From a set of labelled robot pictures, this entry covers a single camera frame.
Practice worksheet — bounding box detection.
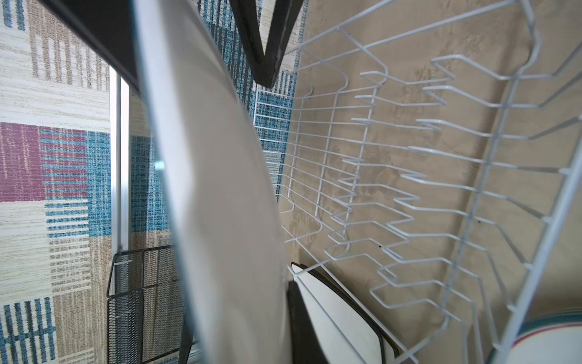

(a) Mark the black mesh shelf rack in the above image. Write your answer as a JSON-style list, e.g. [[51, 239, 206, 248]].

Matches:
[[106, 245, 202, 363]]

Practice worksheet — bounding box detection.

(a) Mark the white square plate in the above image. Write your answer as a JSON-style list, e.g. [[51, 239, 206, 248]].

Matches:
[[291, 262, 400, 363]]

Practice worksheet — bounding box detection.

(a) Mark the white round plate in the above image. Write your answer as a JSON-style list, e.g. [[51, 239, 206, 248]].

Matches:
[[506, 307, 581, 363], [133, 1, 292, 363]]

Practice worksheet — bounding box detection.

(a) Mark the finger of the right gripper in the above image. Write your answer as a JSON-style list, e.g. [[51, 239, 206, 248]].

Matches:
[[41, 0, 140, 91], [229, 0, 303, 88]]

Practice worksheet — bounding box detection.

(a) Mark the white wire dish rack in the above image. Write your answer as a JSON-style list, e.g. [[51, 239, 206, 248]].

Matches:
[[253, 1, 581, 363]]

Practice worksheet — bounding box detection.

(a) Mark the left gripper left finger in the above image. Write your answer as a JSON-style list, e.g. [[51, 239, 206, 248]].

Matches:
[[178, 313, 194, 364]]

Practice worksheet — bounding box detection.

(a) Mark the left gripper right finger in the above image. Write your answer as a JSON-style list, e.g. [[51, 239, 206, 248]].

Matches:
[[286, 281, 327, 364]]

